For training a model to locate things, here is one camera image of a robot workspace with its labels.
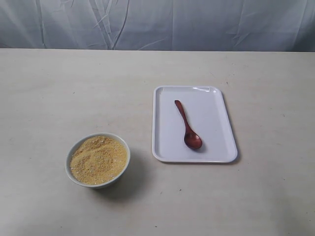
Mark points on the dark red wooden spoon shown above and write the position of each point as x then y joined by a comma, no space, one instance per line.
191,139

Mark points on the white rectangular plastic tray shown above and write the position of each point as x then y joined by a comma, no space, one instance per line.
206,114

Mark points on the white ceramic bowl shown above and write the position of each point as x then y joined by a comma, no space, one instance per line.
74,148

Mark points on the white backdrop curtain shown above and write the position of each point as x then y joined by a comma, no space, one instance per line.
164,25

